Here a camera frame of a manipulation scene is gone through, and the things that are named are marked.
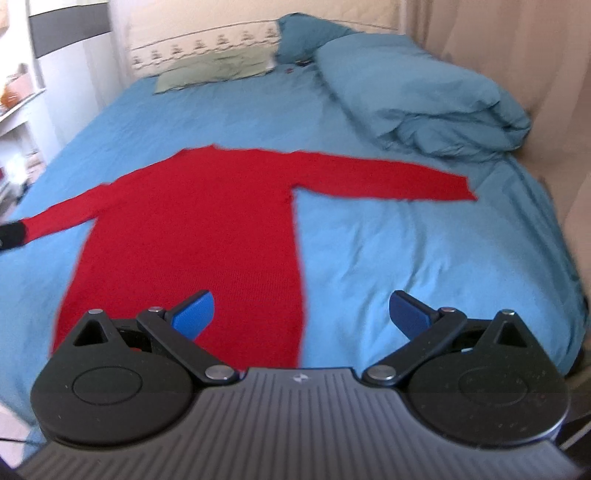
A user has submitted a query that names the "red knit sweater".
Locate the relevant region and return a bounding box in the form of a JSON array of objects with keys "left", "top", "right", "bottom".
[{"left": 23, "top": 146, "right": 473, "bottom": 369}]

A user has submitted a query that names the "white shelf unit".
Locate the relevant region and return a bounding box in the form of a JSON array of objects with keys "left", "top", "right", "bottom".
[{"left": 1, "top": 1, "right": 60, "bottom": 219}]

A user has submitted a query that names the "blue bed sheet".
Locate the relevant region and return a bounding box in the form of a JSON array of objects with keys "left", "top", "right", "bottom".
[{"left": 0, "top": 64, "right": 588, "bottom": 458}]

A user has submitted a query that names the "orange plush toy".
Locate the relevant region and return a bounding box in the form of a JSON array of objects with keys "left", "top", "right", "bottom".
[{"left": 0, "top": 82, "right": 23, "bottom": 110}]

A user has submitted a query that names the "white wardrobe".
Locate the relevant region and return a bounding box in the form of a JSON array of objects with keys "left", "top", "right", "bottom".
[{"left": 27, "top": 1, "right": 124, "bottom": 146}]

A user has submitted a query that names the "cream embroidered pillow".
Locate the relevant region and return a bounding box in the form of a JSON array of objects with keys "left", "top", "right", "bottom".
[{"left": 129, "top": 20, "right": 280, "bottom": 76}]

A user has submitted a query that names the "blue folded duvet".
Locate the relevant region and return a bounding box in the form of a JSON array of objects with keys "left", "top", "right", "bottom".
[{"left": 315, "top": 33, "right": 531, "bottom": 158}]

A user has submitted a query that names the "beige quilted headboard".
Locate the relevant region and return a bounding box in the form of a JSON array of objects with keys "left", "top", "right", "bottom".
[{"left": 123, "top": 0, "right": 404, "bottom": 45}]

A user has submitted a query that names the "green pillow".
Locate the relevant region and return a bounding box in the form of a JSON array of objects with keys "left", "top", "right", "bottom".
[{"left": 154, "top": 45, "right": 276, "bottom": 94}]

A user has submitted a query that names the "beige curtain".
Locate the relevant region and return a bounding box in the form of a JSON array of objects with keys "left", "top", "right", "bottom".
[{"left": 406, "top": 1, "right": 590, "bottom": 286}]

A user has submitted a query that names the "teal pillow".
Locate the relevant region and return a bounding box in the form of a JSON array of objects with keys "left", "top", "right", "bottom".
[{"left": 276, "top": 13, "right": 356, "bottom": 64}]

